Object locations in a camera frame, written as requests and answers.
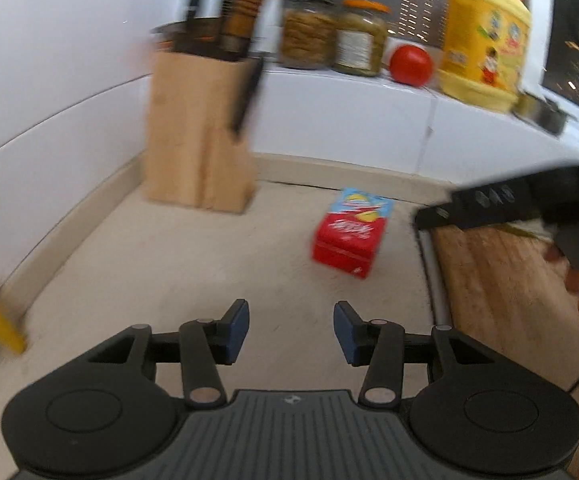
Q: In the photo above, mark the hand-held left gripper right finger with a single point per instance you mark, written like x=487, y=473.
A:
x=347, y=334

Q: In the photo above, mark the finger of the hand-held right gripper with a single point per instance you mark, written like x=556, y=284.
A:
x=434, y=217

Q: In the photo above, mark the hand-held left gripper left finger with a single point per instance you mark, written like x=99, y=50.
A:
x=234, y=334

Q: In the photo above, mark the red carton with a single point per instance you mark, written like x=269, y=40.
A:
x=352, y=232

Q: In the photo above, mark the small steel bowl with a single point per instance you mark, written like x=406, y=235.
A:
x=542, y=112

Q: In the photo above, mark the wooden cutting board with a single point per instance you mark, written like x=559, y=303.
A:
x=499, y=290

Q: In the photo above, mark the red tomato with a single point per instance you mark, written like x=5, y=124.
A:
x=410, y=65

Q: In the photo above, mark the yellow detergent bottle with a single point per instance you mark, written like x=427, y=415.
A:
x=484, y=40

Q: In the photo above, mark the orange lid pickle jar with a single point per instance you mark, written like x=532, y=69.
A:
x=359, y=40

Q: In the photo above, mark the wooden knife block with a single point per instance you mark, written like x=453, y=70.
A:
x=194, y=135

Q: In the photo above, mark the dark lid pickle jar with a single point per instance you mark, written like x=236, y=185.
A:
x=309, y=35

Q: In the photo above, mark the black scissors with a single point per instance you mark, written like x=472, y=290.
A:
x=247, y=100

